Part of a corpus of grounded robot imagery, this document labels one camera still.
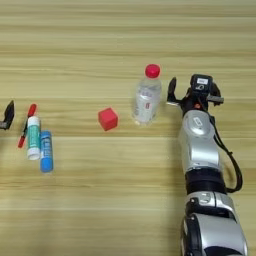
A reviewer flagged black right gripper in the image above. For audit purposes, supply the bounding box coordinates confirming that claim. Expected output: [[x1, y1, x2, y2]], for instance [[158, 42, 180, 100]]
[[166, 76, 225, 117]]

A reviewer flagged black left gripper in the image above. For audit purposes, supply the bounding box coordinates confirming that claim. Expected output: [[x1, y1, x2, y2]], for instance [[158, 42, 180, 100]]
[[0, 99, 16, 131]]

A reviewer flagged red marker pen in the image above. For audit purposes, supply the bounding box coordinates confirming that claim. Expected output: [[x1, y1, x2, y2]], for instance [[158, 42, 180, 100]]
[[17, 103, 38, 149]]

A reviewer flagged green and white glue stick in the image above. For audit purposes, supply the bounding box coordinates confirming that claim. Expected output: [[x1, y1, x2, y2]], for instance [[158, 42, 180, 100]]
[[26, 115, 42, 161]]

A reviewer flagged clear bottle with red cap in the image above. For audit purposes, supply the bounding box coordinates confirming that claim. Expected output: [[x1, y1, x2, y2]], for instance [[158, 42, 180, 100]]
[[132, 63, 163, 127]]

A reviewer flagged blue glue stick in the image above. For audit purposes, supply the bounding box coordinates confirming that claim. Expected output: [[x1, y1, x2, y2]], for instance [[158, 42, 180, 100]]
[[39, 130, 55, 174]]

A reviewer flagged red cube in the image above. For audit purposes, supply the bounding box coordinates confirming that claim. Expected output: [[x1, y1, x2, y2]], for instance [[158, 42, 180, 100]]
[[97, 106, 120, 132]]

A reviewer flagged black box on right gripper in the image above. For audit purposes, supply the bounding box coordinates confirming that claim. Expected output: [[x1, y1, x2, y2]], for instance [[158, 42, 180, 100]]
[[189, 73, 214, 97]]

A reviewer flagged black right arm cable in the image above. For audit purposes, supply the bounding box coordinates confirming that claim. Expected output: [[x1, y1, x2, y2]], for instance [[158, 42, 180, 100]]
[[208, 113, 244, 195]]

